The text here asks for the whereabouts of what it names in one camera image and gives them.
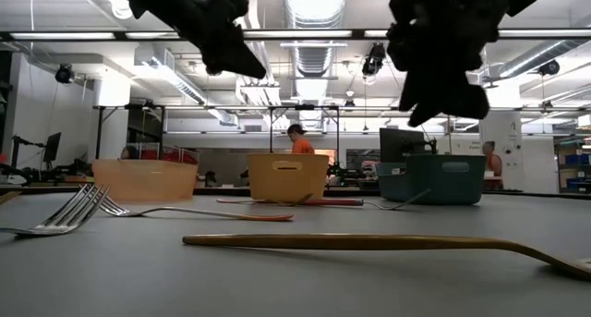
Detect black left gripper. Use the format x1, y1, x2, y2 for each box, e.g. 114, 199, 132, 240
177, 11, 268, 80

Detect small black monitor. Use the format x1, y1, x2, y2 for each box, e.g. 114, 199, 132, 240
42, 131, 62, 164

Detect teal plastic bin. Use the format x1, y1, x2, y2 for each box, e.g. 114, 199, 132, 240
374, 153, 488, 206

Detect yellow plastic bin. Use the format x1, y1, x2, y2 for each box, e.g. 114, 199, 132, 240
246, 152, 331, 203

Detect translucent orange plastic bin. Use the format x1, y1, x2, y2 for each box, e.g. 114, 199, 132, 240
91, 158, 199, 203

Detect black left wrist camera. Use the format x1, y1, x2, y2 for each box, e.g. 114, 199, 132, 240
207, 0, 250, 21

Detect black background rig frame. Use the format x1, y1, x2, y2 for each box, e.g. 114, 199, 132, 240
94, 104, 341, 160

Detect black monitor on stand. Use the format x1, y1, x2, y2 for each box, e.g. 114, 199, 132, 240
379, 128, 438, 164

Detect black table frame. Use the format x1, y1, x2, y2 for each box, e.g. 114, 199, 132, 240
0, 183, 591, 201

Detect orange-handled silver fork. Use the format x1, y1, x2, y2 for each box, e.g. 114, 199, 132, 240
215, 191, 316, 208
0, 183, 111, 238
99, 197, 296, 223

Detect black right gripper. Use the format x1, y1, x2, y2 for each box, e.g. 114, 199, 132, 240
387, 0, 498, 128

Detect black overhead light beam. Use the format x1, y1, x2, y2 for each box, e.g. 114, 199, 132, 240
0, 29, 591, 42

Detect shelf with blue bins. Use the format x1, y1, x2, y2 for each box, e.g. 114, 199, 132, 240
553, 136, 591, 193

